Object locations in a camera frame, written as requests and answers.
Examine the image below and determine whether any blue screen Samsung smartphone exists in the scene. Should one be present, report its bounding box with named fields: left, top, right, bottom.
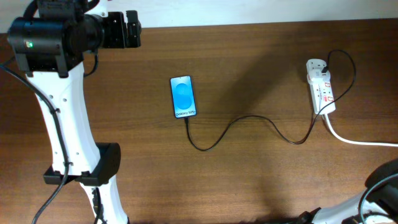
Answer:
left=170, top=75, right=197, bottom=119

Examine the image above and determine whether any black USB charging cable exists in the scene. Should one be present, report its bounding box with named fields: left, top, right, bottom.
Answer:
left=183, top=49, right=357, bottom=152

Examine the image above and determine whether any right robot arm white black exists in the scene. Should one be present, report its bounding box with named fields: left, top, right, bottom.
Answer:
left=293, top=159, right=397, bottom=224

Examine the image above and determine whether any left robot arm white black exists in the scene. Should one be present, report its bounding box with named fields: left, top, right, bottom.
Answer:
left=7, top=1, right=141, bottom=223

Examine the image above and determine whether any white USB charger plug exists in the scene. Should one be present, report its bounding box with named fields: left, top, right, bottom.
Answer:
left=307, top=69, right=330, bottom=85

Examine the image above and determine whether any white power strip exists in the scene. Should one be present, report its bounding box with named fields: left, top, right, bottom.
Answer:
left=306, top=58, right=336, bottom=115

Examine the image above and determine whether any white power strip cord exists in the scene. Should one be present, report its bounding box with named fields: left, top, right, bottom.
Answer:
left=323, top=113, right=398, bottom=148

